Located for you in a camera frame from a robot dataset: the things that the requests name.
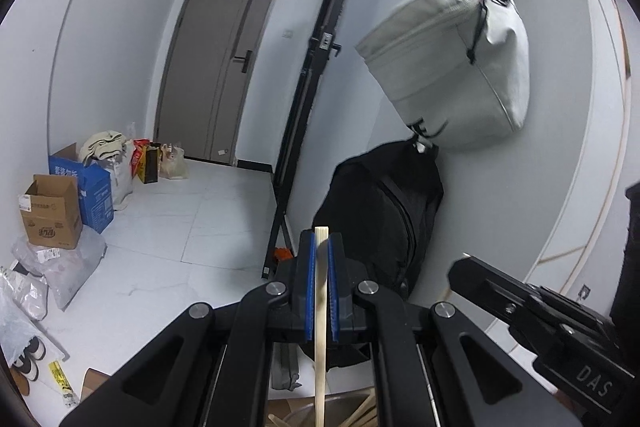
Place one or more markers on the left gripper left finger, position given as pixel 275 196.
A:
pixel 210 366

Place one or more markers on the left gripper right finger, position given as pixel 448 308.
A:
pixel 432 366

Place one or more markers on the wooden chopstick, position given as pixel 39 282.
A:
pixel 365 406
pixel 321 236

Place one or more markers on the black backpack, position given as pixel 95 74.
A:
pixel 384 203

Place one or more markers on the white plastic bag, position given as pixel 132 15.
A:
pixel 65 270

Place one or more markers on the white sneakers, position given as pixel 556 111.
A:
pixel 26 363

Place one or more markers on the beige plastic bag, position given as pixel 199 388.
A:
pixel 172 162

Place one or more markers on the black yellow bag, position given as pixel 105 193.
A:
pixel 148 169

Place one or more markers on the blue cardboard box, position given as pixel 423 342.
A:
pixel 94 187

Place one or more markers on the red snack bag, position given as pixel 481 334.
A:
pixel 137 154

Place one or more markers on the brown cardboard box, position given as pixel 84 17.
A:
pixel 50 211

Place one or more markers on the beige cloth bag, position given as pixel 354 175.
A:
pixel 102 146

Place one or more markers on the grey hanging bag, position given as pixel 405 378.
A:
pixel 456 71

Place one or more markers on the grey door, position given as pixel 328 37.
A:
pixel 206 76

